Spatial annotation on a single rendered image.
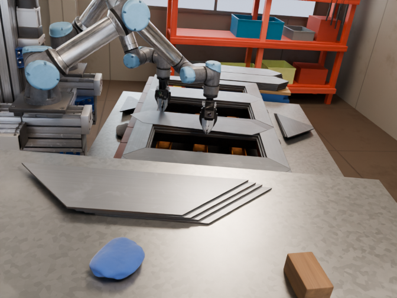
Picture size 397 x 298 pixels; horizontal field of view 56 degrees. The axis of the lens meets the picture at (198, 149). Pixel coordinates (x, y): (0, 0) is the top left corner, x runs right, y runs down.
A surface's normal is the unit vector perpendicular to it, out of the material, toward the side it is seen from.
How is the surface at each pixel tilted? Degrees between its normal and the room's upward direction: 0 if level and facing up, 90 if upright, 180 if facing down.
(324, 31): 90
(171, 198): 0
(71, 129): 90
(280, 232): 0
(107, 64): 90
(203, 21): 90
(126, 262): 8
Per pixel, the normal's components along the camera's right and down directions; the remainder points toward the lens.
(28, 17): 0.13, 0.47
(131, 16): 0.52, 0.38
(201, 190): 0.08, -0.88
